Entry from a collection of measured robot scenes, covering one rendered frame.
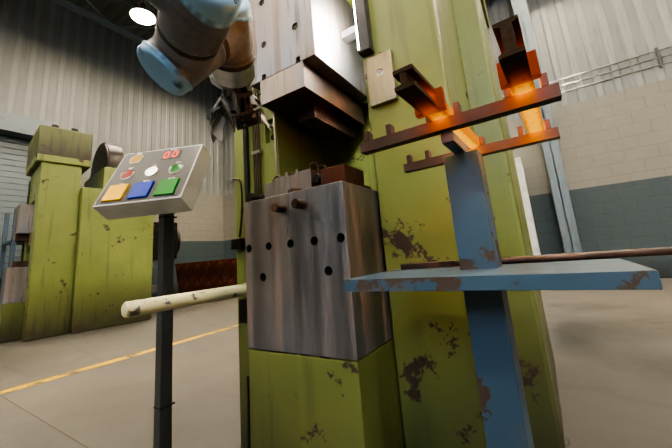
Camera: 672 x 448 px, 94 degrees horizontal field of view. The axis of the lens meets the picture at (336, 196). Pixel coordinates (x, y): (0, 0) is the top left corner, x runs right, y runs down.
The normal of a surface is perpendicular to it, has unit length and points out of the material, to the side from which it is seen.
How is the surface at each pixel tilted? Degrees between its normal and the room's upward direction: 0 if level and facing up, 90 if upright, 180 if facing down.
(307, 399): 90
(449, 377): 90
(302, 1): 90
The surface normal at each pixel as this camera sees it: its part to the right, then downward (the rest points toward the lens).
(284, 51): -0.54, -0.11
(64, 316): 0.76, -0.18
